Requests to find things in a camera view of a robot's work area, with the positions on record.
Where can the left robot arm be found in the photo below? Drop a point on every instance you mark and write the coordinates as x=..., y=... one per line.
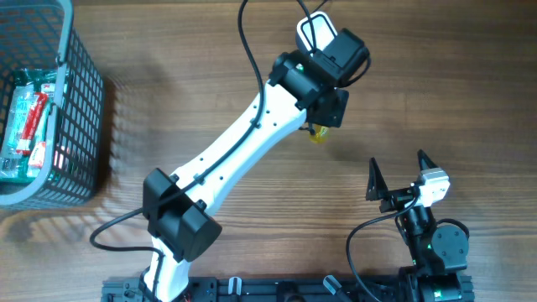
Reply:
x=302, y=90

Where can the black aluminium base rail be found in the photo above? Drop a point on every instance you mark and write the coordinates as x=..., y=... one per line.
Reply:
x=385, y=288

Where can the white barcode scanner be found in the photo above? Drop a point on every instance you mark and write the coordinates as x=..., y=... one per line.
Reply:
x=324, y=30

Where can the green 3M gloves package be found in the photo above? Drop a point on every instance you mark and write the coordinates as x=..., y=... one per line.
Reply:
x=23, y=149

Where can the yellow oil bottle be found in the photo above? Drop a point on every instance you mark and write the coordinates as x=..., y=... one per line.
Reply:
x=319, y=134

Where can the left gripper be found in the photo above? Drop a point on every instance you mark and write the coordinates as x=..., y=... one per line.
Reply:
x=322, y=106

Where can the grey plastic mesh basket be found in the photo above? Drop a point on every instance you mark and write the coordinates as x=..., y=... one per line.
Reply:
x=40, y=35

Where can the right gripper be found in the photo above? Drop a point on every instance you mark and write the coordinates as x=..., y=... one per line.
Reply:
x=377, y=190

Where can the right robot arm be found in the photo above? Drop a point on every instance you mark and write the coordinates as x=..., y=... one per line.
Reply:
x=438, y=248

